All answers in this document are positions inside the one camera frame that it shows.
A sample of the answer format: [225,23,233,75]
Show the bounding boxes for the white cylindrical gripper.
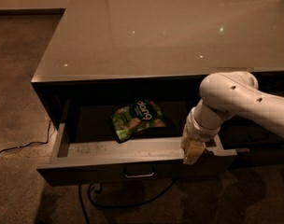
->
[181,107,220,165]

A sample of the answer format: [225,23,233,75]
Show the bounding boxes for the grey drawer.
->
[230,147,284,169]
[220,125,284,147]
[37,101,241,186]

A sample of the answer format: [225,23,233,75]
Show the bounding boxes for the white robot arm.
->
[180,71,284,165]

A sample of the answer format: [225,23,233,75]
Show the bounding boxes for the dark grey drawer cabinet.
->
[30,0,284,170]

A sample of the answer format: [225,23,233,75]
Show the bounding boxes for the green snack bag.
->
[111,100,166,142]

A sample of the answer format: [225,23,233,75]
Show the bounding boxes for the thick black floor cable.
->
[78,179,178,224]

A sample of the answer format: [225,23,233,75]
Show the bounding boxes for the thin black floor cable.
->
[0,120,52,161]

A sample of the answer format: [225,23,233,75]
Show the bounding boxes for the dark wall baseboard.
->
[0,7,65,16]

